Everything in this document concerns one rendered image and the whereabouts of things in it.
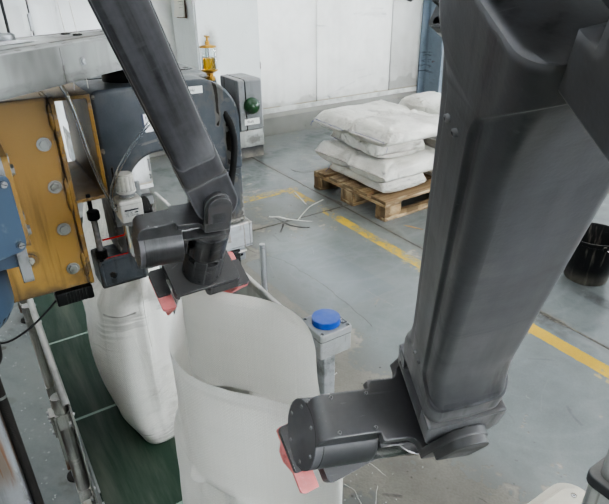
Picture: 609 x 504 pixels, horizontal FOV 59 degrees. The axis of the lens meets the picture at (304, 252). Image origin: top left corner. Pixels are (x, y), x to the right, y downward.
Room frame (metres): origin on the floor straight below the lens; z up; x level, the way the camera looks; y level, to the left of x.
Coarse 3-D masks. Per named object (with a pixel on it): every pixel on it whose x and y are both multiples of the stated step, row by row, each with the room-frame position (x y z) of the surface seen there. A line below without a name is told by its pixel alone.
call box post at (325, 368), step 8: (320, 360) 0.93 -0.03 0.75; (328, 360) 0.93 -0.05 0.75; (320, 368) 0.93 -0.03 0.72; (328, 368) 0.93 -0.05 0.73; (320, 376) 0.93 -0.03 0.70; (328, 376) 0.93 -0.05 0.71; (320, 384) 0.93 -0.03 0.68; (328, 384) 0.93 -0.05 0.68; (320, 392) 0.93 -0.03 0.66; (328, 392) 0.93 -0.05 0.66
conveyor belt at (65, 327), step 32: (64, 320) 1.64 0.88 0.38; (64, 352) 1.45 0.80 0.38; (64, 384) 1.29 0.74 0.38; (96, 384) 1.29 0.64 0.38; (96, 416) 1.16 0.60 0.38; (96, 448) 1.04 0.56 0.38; (128, 448) 1.04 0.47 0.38; (160, 448) 1.03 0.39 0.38; (128, 480) 0.93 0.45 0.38; (160, 480) 0.93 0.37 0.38
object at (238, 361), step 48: (192, 336) 0.79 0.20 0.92; (240, 336) 0.75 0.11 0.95; (288, 336) 0.70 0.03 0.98; (192, 384) 0.55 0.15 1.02; (240, 384) 0.75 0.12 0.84; (288, 384) 0.70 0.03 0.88; (192, 432) 0.56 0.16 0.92; (240, 432) 0.51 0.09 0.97; (192, 480) 0.55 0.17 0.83; (240, 480) 0.52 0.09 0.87; (288, 480) 0.49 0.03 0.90
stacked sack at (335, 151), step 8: (320, 144) 3.94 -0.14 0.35; (328, 144) 3.87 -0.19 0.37; (336, 144) 3.84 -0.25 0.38; (344, 144) 3.83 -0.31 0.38; (320, 152) 3.87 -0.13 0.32; (328, 152) 3.82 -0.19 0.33; (336, 152) 3.77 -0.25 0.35; (344, 152) 3.71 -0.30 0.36; (352, 152) 3.68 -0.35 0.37; (328, 160) 3.83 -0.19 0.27; (336, 160) 3.74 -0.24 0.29; (344, 160) 3.67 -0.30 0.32
